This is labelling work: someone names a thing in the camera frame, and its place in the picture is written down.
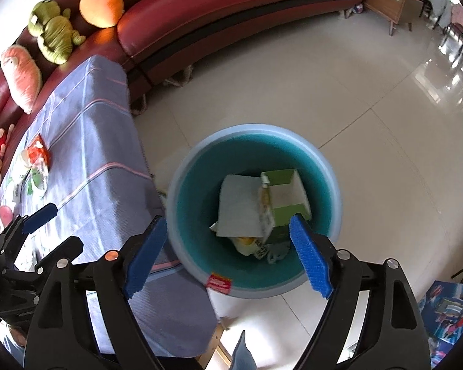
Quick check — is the red green snack packet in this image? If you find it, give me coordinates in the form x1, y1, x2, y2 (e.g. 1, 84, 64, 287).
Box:
20, 134, 52, 198

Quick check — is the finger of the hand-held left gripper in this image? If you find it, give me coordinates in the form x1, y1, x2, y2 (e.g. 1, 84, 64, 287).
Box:
35, 236, 83, 278
0, 203, 58, 257

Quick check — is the wooden table leg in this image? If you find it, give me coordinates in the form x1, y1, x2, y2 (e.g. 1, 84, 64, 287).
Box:
200, 322, 233, 369

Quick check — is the blue printed toy box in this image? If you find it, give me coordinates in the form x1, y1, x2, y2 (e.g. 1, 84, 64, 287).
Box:
417, 281, 463, 355

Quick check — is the blue checked tablecloth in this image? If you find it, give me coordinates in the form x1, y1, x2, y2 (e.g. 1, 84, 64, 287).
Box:
0, 55, 219, 359

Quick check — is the white paper wrapper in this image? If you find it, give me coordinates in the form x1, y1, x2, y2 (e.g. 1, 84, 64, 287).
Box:
210, 175, 265, 237

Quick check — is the person's grey clothing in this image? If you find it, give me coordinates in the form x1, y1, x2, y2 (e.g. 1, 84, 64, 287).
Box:
229, 329, 257, 370

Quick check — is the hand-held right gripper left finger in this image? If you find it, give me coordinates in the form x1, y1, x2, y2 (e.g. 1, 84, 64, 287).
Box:
23, 216, 201, 370

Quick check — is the clear plastic bag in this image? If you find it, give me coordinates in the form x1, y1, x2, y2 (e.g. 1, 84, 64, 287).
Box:
267, 245, 291, 265

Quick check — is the dark red leather sofa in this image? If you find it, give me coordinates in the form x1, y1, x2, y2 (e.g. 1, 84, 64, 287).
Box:
0, 0, 375, 132

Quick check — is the yellow white snack bag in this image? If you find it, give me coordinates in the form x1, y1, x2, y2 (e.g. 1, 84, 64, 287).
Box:
231, 235, 271, 259

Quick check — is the teal plastic bin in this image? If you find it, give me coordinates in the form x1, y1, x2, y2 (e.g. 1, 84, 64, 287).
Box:
167, 123, 342, 299

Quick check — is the green plush toy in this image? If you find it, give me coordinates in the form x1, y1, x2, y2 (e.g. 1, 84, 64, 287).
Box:
28, 0, 86, 65

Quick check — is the pink plush toy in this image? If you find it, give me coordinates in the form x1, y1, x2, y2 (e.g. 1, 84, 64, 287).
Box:
1, 45, 43, 114

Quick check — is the green cardboard box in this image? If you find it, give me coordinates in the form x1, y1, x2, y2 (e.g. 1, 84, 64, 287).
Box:
257, 169, 313, 245

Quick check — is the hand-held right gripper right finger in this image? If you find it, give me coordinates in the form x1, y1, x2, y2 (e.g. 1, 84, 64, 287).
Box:
289, 215, 433, 370

